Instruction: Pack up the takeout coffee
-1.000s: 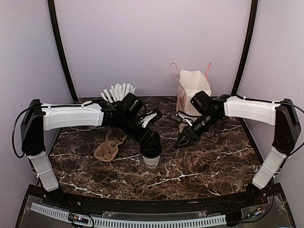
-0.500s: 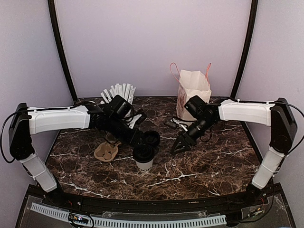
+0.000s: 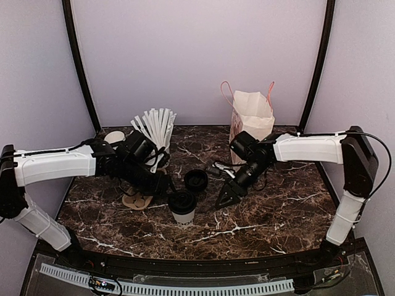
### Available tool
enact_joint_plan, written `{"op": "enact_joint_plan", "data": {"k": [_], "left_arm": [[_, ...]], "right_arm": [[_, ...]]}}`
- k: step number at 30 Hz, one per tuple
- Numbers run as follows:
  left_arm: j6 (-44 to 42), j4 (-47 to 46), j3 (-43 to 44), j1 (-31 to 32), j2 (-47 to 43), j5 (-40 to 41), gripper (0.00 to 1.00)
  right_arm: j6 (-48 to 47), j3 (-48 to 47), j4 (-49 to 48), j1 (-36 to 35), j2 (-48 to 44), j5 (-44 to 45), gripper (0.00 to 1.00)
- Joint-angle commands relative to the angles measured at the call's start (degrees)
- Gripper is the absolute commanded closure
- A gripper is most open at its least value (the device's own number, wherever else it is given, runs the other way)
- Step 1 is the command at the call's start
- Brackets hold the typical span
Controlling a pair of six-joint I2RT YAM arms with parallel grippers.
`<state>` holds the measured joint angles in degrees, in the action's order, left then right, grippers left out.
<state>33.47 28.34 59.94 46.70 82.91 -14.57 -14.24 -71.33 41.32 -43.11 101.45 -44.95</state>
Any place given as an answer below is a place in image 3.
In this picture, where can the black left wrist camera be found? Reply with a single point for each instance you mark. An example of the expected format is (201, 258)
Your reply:
(135, 148)

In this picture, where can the white paper takeout bag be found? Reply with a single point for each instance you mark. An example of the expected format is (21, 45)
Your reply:
(251, 111)

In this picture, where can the white cup holding straws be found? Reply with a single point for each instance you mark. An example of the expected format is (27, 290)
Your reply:
(163, 158)

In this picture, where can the stack of white paper cups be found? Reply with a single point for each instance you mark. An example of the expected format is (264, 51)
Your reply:
(115, 138)

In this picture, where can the single black cup lid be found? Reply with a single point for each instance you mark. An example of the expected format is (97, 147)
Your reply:
(182, 202)

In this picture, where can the black left frame post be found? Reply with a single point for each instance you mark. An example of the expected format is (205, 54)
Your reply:
(78, 64)

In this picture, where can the brown cardboard cup carrier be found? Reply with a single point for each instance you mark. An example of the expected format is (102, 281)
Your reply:
(136, 200)

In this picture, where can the black table front rail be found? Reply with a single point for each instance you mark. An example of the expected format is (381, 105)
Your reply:
(126, 267)

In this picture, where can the black right frame post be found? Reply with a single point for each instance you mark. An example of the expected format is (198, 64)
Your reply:
(319, 64)

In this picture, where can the bundle of white wrapped straws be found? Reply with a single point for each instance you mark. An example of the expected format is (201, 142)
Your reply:
(157, 125)

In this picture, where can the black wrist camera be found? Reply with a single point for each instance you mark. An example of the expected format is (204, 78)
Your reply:
(135, 148)
(244, 145)

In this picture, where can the black frame post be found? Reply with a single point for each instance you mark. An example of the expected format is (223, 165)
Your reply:
(78, 64)
(319, 64)

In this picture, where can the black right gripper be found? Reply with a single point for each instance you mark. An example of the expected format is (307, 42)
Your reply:
(232, 194)

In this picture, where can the white slotted cable duct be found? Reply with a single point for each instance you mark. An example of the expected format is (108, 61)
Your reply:
(164, 285)

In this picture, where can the stack of black cup lids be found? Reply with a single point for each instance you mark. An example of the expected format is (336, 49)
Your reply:
(196, 180)

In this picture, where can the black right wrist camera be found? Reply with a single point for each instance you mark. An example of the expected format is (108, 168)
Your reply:
(244, 145)

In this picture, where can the white paper coffee cup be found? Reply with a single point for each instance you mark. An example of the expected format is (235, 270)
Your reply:
(185, 220)

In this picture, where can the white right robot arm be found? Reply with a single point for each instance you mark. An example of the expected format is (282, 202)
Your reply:
(350, 148)

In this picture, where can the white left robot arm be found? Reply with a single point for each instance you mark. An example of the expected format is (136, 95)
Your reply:
(19, 168)

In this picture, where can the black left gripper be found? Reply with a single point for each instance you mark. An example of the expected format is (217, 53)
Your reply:
(158, 186)

